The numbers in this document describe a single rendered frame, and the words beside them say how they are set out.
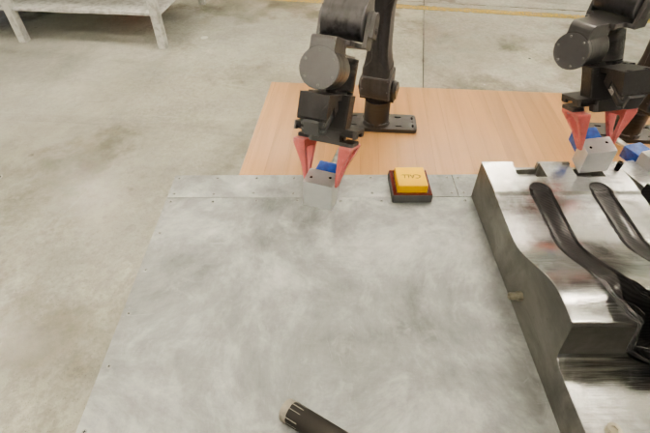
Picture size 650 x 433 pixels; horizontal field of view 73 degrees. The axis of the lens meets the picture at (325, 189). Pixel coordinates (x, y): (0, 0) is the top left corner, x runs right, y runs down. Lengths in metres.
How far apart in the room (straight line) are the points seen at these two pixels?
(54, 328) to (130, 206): 0.63
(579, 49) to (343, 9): 0.37
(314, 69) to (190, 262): 0.41
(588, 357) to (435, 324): 0.20
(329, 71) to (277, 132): 0.51
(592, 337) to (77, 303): 1.68
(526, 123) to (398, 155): 0.36
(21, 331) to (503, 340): 1.64
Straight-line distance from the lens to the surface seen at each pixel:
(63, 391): 1.74
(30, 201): 2.47
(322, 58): 0.60
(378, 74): 0.99
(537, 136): 1.18
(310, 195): 0.72
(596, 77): 0.86
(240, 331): 0.71
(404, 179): 0.89
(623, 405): 0.69
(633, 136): 1.27
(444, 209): 0.90
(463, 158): 1.05
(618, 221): 0.88
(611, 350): 0.70
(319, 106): 0.60
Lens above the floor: 1.41
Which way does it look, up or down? 42 degrees down
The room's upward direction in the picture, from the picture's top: straight up
